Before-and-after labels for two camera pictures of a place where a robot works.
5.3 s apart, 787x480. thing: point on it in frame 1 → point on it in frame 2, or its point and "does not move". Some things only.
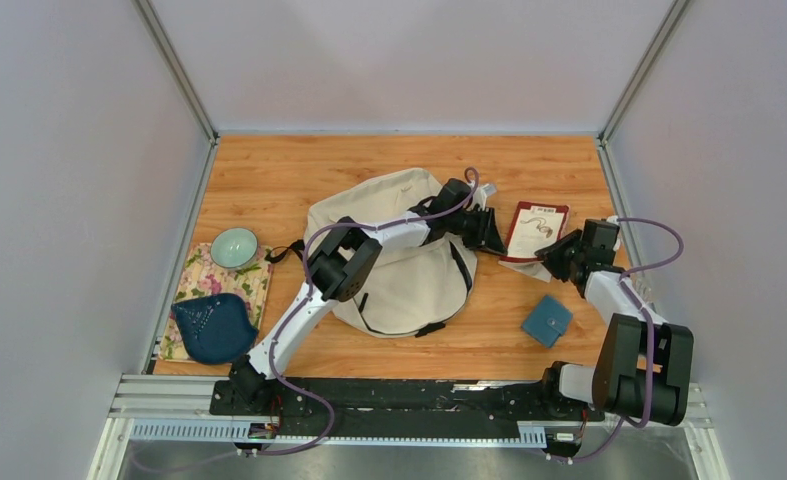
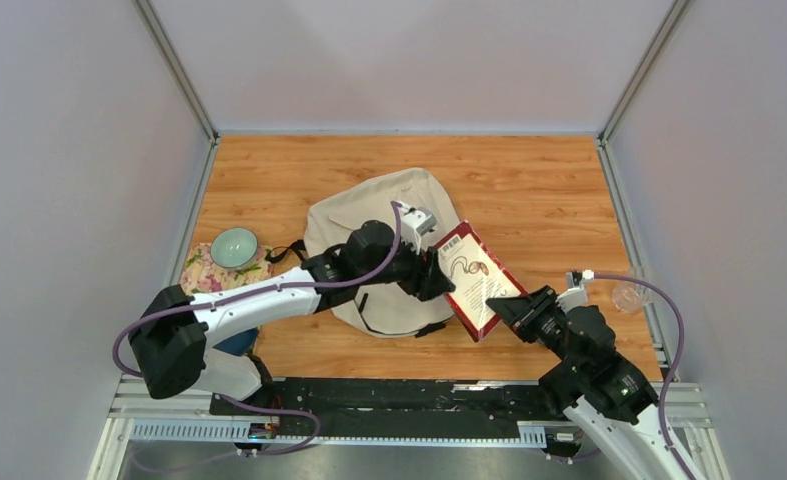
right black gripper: [548, 254] → [525, 309]
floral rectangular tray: [202, 277] does not move
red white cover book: [534, 227] → [476, 275]
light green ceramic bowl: [234, 247] does not move
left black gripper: [489, 236] → [434, 282]
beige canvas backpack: [418, 286] does not move
